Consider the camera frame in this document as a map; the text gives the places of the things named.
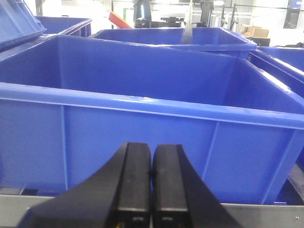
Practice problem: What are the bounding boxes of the tilted blue bin top left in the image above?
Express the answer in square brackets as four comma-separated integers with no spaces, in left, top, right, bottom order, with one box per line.
[0,0,46,51]

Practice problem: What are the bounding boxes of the red tilted panel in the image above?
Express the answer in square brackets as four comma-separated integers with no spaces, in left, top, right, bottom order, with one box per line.
[108,11,134,29]

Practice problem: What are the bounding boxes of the large blue bin front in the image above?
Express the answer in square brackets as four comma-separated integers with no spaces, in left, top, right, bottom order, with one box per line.
[0,35,304,204]

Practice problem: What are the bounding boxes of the blue bin right edge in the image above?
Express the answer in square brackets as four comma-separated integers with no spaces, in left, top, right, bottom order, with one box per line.
[250,47,304,97]

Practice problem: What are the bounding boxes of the blue bin far left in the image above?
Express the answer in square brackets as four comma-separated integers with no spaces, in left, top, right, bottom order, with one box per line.
[35,16,92,38]

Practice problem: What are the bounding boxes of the cardboard boxes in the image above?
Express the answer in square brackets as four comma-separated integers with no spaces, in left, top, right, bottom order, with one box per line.
[239,25,269,38]

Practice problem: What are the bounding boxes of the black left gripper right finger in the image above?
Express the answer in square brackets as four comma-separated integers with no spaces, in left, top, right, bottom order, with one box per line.
[152,144,241,228]

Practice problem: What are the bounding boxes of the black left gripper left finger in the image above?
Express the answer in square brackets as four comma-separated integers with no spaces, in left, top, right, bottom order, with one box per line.
[17,142,151,228]

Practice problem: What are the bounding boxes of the blue bin behind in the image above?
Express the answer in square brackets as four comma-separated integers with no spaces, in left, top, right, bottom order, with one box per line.
[89,27,257,59]

